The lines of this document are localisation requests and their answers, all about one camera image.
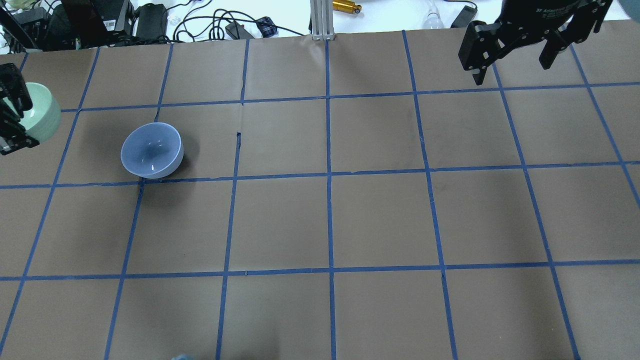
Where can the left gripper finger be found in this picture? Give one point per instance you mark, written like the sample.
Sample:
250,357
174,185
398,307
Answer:
13,134
14,88

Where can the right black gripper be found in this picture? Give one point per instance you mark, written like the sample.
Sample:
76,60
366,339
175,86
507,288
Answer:
542,11

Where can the green bowl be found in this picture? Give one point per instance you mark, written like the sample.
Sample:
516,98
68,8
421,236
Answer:
43,120

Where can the blue bowl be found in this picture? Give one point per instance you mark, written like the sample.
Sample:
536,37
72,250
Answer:
152,151

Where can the black power adapter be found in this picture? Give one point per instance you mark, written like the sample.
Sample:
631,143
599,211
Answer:
464,17

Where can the white light bulb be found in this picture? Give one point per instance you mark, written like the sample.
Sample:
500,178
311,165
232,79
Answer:
432,18

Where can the yellow screwdriver tool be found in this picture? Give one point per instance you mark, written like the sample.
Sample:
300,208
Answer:
347,6

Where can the aluminium frame post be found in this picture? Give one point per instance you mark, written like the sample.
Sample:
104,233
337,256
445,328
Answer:
322,24

